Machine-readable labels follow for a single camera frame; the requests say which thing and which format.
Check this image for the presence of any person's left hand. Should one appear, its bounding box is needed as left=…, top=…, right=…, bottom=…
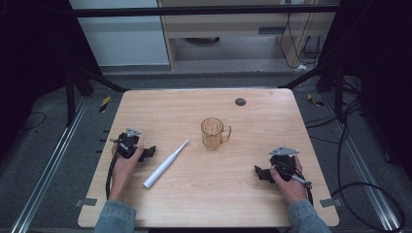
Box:
left=108, top=142, right=146, bottom=199

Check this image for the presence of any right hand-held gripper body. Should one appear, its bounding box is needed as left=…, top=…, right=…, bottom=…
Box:
left=268, top=146, right=300, bottom=183

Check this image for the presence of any person's right hand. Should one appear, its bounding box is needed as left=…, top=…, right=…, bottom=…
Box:
left=269, top=156, right=309, bottom=206

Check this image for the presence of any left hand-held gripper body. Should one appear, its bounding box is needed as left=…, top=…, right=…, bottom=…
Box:
left=110, top=127, right=145, bottom=160

